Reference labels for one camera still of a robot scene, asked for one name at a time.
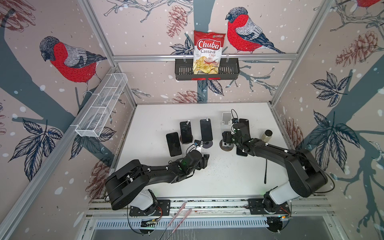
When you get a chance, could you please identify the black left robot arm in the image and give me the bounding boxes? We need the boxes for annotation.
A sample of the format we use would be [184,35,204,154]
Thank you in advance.
[105,150,210,211]

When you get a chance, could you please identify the white wire mesh basket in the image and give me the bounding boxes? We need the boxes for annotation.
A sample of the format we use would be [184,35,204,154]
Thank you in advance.
[76,73,128,138]

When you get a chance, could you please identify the pink tongs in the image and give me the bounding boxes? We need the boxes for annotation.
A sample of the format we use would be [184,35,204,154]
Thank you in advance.
[159,202,192,240]

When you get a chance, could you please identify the red cassava chips bag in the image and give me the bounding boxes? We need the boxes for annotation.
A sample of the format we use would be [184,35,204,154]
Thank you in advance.
[193,31,226,75]

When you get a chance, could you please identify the round wooden phone stand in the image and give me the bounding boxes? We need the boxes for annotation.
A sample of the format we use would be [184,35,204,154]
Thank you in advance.
[219,140,234,152]

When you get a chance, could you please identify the dark metal spoon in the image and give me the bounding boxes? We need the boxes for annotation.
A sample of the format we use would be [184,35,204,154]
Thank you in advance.
[264,159,268,185]

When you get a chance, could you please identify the green phone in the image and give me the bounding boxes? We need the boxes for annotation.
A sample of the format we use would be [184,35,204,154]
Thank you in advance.
[237,148,248,157]

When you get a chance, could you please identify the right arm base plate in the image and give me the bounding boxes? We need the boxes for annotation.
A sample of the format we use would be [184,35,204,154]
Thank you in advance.
[246,199,291,215]

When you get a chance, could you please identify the small glass jar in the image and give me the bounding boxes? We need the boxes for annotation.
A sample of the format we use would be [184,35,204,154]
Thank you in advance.
[261,130,273,143]

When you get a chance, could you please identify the black phone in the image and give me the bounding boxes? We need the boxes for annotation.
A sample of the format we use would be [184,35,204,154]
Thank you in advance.
[200,118,213,142]
[166,132,182,157]
[180,121,193,144]
[239,119,250,127]

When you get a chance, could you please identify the black wall basket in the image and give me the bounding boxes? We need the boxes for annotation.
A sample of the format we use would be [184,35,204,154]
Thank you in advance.
[175,57,240,81]

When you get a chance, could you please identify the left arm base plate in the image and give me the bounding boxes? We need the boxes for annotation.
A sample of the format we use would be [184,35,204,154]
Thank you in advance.
[129,200,171,217]

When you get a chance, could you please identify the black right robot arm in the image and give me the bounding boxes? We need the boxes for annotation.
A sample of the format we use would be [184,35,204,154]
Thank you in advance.
[222,123,328,213]

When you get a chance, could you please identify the white right phone stand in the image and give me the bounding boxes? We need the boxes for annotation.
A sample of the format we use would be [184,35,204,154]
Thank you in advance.
[221,112,232,133]

